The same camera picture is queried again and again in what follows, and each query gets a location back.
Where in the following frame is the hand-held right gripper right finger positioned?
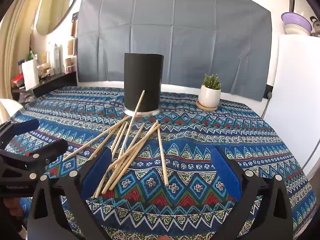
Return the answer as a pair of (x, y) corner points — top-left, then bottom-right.
(210, 145), (293, 240)

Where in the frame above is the succulent in white pot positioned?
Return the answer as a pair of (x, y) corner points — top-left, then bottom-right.
(198, 74), (222, 108)

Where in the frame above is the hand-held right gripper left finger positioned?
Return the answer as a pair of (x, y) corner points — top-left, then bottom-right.
(27, 146), (113, 240)

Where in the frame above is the black cylindrical utensil holder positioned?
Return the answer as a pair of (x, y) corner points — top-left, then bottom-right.
(124, 52), (164, 117)

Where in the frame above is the round wooden coaster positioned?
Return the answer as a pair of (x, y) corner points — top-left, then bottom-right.
(196, 100), (218, 112)

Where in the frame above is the cream curtain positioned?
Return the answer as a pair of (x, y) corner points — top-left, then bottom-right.
(0, 0), (50, 100)

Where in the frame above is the round wall mirror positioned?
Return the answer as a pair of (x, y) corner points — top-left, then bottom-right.
(35, 0), (83, 35)

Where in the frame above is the white bottle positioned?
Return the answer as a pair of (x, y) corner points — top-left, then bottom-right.
(50, 44), (62, 74)

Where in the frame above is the white paper box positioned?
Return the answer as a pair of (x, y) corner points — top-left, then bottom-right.
(22, 59), (40, 91)

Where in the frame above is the grey cable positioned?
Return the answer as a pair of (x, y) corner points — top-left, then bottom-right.
(261, 94), (272, 117)

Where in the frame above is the white refrigerator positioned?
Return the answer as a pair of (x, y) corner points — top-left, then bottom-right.
(261, 34), (320, 180)

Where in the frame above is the grey backdrop cloth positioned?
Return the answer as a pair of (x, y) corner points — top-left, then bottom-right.
(76, 0), (272, 102)

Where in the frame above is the pile of wooden chopsticks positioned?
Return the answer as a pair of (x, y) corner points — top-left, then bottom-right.
(62, 90), (169, 198)

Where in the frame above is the purple colander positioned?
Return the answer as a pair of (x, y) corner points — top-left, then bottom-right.
(281, 12), (313, 30)

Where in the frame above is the black shelf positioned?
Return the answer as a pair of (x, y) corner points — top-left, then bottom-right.
(11, 71), (78, 98)

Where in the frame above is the white bowl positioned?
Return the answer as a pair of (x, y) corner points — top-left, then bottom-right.
(285, 24), (312, 35)

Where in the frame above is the blue patterned tablecloth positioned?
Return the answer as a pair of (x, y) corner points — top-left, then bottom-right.
(5, 86), (317, 240)

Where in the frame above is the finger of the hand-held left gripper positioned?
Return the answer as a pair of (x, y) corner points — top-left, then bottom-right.
(0, 119), (40, 147)
(29, 139), (68, 178)

